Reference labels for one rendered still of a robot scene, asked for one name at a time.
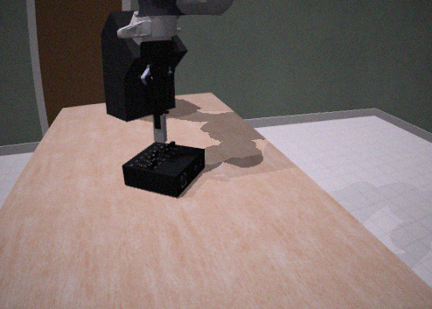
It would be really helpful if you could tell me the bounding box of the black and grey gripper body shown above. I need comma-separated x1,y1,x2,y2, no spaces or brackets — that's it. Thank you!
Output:
140,40,174,82

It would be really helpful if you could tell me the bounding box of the black lighting desk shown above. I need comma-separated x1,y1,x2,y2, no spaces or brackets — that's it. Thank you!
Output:
122,141,205,197

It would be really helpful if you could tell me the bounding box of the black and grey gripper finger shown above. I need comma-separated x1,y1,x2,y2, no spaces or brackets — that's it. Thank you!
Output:
162,65,175,142
138,65,165,143

